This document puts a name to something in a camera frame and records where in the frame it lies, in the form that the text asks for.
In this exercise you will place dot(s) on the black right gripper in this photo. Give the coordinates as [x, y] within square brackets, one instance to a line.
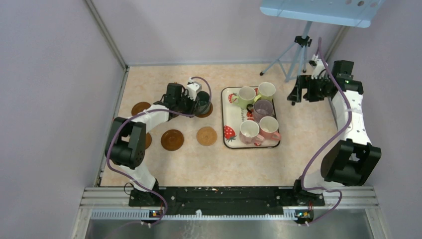
[305, 81]

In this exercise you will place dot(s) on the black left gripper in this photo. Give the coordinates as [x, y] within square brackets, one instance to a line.
[192, 103]

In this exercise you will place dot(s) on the dark green mug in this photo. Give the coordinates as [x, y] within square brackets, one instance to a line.
[203, 105]

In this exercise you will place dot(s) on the dark brown wooden coaster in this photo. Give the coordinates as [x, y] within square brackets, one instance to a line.
[206, 114]

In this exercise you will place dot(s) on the woven rattan coaster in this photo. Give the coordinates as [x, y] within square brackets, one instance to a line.
[206, 136]

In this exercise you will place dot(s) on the brown wooden round coaster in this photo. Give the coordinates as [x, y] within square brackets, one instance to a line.
[140, 107]

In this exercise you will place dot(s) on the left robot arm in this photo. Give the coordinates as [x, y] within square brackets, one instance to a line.
[126, 143]

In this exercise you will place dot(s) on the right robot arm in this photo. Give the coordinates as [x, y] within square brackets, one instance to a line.
[353, 157]

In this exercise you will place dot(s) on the yellow-green mug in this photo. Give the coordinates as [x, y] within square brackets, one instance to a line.
[265, 91]

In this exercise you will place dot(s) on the purple mug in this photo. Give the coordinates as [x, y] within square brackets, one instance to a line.
[261, 108]

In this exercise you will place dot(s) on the light green mug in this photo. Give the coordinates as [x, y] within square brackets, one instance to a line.
[244, 97]

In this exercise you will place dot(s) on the white strawberry tray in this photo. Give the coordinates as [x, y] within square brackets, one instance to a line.
[231, 118]

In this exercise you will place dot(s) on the light blue tripod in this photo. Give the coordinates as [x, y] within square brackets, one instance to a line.
[302, 43]

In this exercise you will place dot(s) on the pale pink mug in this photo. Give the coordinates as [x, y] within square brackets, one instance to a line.
[250, 133]

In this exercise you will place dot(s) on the light blue panel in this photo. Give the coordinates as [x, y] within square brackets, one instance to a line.
[353, 13]

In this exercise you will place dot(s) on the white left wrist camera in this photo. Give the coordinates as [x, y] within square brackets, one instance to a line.
[193, 88]

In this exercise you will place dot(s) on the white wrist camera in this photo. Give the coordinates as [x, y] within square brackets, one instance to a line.
[319, 69]
[193, 88]

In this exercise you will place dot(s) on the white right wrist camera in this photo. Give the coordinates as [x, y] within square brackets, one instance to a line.
[319, 69]

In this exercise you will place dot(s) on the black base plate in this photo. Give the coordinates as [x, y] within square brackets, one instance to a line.
[225, 201]

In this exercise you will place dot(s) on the aluminium frame rail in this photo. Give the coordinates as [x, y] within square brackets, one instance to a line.
[348, 213]

